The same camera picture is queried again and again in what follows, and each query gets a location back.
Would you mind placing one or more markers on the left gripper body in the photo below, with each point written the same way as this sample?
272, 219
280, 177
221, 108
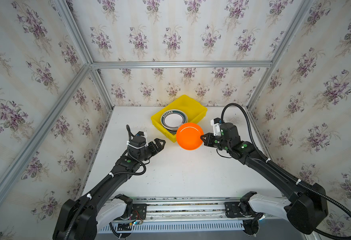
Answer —
151, 148

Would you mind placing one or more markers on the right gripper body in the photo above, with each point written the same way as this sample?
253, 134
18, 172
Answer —
214, 140

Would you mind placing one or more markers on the orange plate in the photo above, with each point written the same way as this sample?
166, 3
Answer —
189, 136

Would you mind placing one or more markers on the green rim plate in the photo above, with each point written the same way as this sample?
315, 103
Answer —
173, 119

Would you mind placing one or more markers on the cream plate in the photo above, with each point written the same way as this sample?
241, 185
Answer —
172, 131

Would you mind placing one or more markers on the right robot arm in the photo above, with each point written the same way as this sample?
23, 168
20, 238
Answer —
304, 209

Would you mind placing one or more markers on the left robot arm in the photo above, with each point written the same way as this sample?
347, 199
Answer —
78, 220

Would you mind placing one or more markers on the yellow plastic bin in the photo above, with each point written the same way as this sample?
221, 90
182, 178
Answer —
190, 107

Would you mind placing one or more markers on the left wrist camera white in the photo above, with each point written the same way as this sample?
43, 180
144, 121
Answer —
142, 135

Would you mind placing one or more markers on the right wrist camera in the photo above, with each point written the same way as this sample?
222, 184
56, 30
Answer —
216, 124

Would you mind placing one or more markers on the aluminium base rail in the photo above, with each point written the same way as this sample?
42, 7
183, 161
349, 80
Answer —
171, 215

